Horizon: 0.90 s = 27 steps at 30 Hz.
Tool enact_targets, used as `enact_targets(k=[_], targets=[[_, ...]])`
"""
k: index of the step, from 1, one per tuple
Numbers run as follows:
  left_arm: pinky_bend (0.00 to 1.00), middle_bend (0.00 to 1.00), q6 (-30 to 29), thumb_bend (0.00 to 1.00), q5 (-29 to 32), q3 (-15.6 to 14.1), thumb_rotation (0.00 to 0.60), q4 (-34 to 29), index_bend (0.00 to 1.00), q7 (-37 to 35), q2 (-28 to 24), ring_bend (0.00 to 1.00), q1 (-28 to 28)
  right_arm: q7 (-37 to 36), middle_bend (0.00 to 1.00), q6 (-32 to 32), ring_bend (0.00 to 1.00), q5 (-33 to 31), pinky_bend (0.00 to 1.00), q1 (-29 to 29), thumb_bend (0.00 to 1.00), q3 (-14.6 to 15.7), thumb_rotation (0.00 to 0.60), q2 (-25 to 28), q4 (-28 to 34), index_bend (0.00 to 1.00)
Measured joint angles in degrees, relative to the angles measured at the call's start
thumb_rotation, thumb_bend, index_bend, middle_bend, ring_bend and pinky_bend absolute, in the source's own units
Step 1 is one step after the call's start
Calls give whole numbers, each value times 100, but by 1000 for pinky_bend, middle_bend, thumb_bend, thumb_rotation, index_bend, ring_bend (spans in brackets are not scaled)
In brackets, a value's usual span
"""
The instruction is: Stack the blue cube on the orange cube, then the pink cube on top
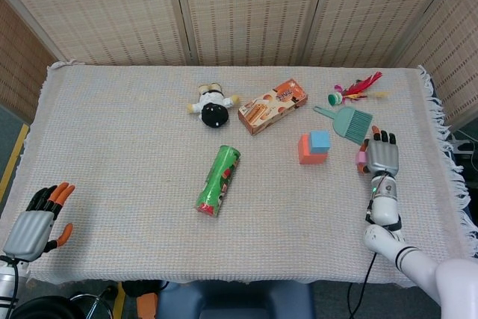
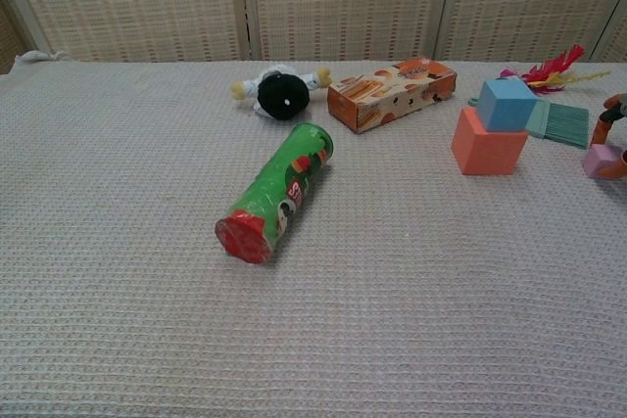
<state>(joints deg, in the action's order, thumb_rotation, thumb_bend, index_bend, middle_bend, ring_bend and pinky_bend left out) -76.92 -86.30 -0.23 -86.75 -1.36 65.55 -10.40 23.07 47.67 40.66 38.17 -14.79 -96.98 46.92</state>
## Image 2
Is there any plush doll black hair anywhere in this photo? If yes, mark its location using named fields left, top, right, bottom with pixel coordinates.
left=229, top=65, right=333, bottom=121

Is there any teal hand brush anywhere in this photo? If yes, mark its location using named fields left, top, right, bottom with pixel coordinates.
left=467, top=96, right=591, bottom=151

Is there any small pink foam cube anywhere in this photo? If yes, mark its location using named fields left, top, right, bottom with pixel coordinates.
left=581, top=143, right=626, bottom=180

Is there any beige waffle tablecloth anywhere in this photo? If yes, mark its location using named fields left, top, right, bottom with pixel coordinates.
left=0, top=50, right=627, bottom=418

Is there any large orange foam cube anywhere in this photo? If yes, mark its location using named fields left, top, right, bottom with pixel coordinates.
left=450, top=107, right=529, bottom=177

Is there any orange biscuit box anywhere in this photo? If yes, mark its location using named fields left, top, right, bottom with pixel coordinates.
left=326, top=56, right=458, bottom=135

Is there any blue foam cube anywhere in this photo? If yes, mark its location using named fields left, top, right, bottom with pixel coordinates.
left=476, top=78, right=539, bottom=134

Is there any green chip can red lid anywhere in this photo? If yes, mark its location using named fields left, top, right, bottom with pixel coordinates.
left=214, top=122, right=337, bottom=265

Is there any feather shuttlecock green base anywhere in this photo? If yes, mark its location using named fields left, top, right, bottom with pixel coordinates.
left=499, top=43, right=612, bottom=94

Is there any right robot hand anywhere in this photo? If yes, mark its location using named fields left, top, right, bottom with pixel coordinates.
left=594, top=91, right=627, bottom=180

